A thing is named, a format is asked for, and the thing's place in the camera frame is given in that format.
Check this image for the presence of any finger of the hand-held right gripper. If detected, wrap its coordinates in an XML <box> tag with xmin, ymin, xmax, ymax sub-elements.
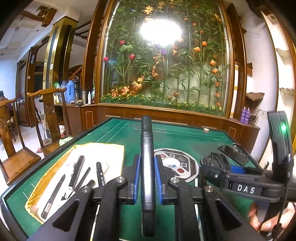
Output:
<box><xmin>230</xmin><ymin>166</ymin><xmax>264</xmax><ymax>175</ymax></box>
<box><xmin>200</xmin><ymin>165</ymin><xmax>232</xmax><ymax>188</ymax></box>

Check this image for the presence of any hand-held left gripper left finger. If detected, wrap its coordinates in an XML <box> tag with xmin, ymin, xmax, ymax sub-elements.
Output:
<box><xmin>28</xmin><ymin>154</ymin><xmax>141</xmax><ymax>241</ymax></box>

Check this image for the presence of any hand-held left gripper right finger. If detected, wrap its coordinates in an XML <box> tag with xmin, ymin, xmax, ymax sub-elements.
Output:
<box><xmin>154</xmin><ymin>155</ymin><xmax>266</xmax><ymax>241</ymax></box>

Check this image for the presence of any thin black pen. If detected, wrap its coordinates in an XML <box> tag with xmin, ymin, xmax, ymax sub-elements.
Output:
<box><xmin>73</xmin><ymin>167</ymin><xmax>92</xmax><ymax>193</ymax></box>

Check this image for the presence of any cardboard tray with yellow tape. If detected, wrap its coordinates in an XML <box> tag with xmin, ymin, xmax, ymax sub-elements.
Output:
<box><xmin>25</xmin><ymin>142</ymin><xmax>125</xmax><ymax>224</ymax></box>

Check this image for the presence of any person's right hand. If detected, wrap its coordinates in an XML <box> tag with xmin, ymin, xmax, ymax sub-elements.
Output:
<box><xmin>248</xmin><ymin>202</ymin><xmax>296</xmax><ymax>232</ymax></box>

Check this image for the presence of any black smartphone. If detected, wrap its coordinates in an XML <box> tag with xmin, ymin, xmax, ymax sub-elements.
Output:
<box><xmin>218</xmin><ymin>144</ymin><xmax>250</xmax><ymax>165</ymax></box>

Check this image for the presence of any round table control panel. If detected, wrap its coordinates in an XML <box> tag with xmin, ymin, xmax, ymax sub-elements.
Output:
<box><xmin>154</xmin><ymin>148</ymin><xmax>200</xmax><ymax>183</ymax></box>

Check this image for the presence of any wooden low cabinet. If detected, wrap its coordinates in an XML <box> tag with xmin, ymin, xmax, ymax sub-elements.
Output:
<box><xmin>228</xmin><ymin>119</ymin><xmax>260</xmax><ymax>151</ymax></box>

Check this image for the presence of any driftwood ornament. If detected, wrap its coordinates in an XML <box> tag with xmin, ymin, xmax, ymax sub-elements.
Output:
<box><xmin>245</xmin><ymin>92</ymin><xmax>265</xmax><ymax>102</ymax></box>

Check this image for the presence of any wooden sideboard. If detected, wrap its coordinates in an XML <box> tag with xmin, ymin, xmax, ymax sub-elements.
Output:
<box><xmin>53</xmin><ymin>102</ymin><xmax>97</xmax><ymax>137</ymax></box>

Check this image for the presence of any artificial flower glass display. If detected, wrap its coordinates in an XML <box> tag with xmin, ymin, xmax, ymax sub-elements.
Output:
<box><xmin>99</xmin><ymin>0</ymin><xmax>232</xmax><ymax>116</ymax></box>

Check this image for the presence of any carved wooden armchair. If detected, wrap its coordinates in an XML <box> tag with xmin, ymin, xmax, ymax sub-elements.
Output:
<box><xmin>27</xmin><ymin>88</ymin><xmax>74</xmax><ymax>156</ymax></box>
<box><xmin>0</xmin><ymin>97</ymin><xmax>42</xmax><ymax>186</ymax></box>

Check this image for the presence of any blue thermos jug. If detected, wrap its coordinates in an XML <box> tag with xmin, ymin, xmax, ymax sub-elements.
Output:
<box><xmin>66</xmin><ymin>80</ymin><xmax>75</xmax><ymax>103</ymax></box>

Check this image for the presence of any gold and black pillar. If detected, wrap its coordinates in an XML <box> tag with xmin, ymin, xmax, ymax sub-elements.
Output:
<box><xmin>43</xmin><ymin>17</ymin><xmax>78</xmax><ymax>91</ymax></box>

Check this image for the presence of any coiled black cable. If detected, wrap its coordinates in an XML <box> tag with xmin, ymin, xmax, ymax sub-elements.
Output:
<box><xmin>200</xmin><ymin>152</ymin><xmax>232</xmax><ymax>168</ymax></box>

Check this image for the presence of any wire basket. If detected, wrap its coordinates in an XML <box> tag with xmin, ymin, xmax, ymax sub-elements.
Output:
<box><xmin>250</xmin><ymin>110</ymin><xmax>259</xmax><ymax>126</ymax></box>

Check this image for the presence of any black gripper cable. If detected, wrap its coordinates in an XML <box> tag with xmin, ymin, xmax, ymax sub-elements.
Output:
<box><xmin>272</xmin><ymin>185</ymin><xmax>289</xmax><ymax>241</ymax></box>

